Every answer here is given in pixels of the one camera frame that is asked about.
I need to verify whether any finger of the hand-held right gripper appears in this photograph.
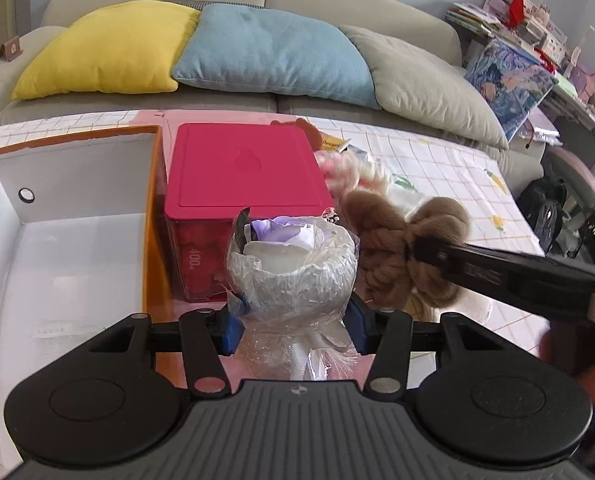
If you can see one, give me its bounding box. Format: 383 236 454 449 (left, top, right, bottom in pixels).
405 235 518 307

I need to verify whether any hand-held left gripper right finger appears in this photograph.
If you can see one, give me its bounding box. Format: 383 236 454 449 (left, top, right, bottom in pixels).
345 292 523 403

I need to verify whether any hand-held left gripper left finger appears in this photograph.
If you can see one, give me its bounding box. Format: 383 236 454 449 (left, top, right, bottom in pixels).
82 309 246 399

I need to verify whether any brown yarn skein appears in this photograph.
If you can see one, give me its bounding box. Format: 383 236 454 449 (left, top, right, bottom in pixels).
340 187 473 312

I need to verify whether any white cardboard box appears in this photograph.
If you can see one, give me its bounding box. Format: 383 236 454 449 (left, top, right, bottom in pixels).
0 125 166 472

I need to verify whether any yellow snack packet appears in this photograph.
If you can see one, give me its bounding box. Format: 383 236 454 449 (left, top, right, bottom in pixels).
317 133 351 154

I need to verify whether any person's right forearm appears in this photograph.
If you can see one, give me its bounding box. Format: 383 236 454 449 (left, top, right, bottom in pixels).
540 320 595 466

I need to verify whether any black backpack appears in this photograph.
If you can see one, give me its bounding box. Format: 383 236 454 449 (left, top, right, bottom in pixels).
516 177 571 254

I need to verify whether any pink desk chair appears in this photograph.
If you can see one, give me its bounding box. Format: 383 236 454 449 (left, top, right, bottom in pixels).
547 134 595 227

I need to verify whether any pink and white yarn skein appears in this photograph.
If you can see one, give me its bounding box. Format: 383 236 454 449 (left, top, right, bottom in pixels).
315 150 428 212

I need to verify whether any clear plastic folder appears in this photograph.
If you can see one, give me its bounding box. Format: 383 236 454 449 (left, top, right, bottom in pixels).
530 122 561 147

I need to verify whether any red lidded plastic box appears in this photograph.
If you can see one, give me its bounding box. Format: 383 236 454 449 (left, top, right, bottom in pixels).
163 122 336 304

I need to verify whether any cluttered desk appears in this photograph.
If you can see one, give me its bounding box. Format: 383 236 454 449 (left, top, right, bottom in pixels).
527 57 595 138

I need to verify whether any beige pillow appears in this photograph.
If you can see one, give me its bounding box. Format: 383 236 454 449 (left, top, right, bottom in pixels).
338 25 509 150

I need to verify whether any blue printed cushion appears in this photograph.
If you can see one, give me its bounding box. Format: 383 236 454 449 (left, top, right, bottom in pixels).
465 37 558 142

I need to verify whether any brown bear-shaped sponge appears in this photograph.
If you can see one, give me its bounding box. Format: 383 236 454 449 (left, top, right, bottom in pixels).
270 117 324 151

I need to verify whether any stack of books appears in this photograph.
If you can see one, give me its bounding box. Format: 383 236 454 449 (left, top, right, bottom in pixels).
446 2 508 37

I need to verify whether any blue pillow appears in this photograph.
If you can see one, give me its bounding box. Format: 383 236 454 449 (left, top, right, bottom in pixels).
171 4 383 110

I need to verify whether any yellow pillow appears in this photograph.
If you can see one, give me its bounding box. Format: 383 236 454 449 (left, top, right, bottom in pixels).
11 0 201 101

